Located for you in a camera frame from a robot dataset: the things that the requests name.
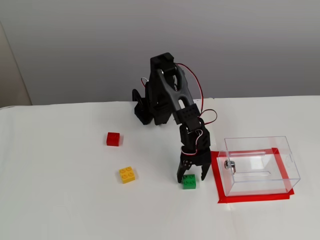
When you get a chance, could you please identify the green lego brick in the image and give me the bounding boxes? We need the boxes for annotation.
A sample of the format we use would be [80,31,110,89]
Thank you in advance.
[182,174,197,190]

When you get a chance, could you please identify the transparent acrylic box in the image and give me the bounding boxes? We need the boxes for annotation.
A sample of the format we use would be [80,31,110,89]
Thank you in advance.
[217,135,302,198]

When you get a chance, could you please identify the red lego brick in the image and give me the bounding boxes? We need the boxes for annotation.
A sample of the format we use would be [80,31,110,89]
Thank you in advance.
[106,132,121,147]

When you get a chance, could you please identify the red white arm cable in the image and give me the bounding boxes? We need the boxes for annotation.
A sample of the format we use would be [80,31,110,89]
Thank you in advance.
[174,62,218,126]

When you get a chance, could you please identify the silver cam lock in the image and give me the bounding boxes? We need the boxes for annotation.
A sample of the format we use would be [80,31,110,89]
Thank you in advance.
[224,159,238,175]

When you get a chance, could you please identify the yellow lego brick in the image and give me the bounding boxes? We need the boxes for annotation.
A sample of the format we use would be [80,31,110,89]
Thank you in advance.
[118,166,137,185]

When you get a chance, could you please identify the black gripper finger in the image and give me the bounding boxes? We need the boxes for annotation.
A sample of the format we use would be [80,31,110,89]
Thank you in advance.
[176,159,194,184]
[199,161,212,181]

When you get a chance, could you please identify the red white gripper cable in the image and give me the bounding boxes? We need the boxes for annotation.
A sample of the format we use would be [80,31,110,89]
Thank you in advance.
[180,129,204,158]

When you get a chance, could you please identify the black table clamp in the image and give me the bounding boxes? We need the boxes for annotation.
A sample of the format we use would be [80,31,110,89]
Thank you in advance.
[131,88,151,126]

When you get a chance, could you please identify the red tape square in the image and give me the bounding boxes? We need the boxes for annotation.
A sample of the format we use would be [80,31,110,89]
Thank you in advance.
[210,147,295,205]

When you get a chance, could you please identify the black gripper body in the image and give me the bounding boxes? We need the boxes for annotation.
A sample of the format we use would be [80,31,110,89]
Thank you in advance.
[179,146,213,168]

